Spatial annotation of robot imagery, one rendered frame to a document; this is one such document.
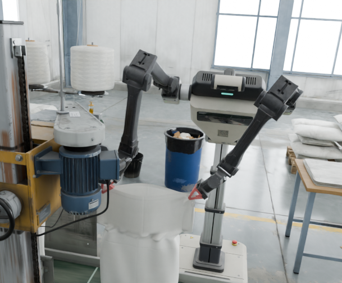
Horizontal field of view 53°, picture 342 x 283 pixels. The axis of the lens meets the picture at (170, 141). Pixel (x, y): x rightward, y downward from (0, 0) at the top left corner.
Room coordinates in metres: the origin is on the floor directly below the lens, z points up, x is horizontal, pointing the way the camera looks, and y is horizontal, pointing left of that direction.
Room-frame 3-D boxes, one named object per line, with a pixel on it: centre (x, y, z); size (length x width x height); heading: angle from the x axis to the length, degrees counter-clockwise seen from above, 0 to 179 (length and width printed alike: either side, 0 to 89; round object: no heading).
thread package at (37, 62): (1.38, 0.57, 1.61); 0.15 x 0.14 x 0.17; 80
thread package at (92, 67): (1.34, 0.32, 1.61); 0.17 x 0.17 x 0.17
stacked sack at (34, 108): (4.72, 1.99, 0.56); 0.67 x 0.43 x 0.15; 80
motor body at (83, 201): (1.19, 0.33, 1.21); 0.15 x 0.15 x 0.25
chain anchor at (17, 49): (1.15, 0.51, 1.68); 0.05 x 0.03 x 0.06; 170
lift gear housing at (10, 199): (1.07, 0.57, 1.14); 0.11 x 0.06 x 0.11; 80
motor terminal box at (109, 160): (1.22, 0.23, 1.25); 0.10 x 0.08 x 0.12; 15
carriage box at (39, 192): (1.26, 0.56, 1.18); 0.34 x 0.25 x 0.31; 170
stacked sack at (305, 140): (4.69, -2.00, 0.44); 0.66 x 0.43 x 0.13; 170
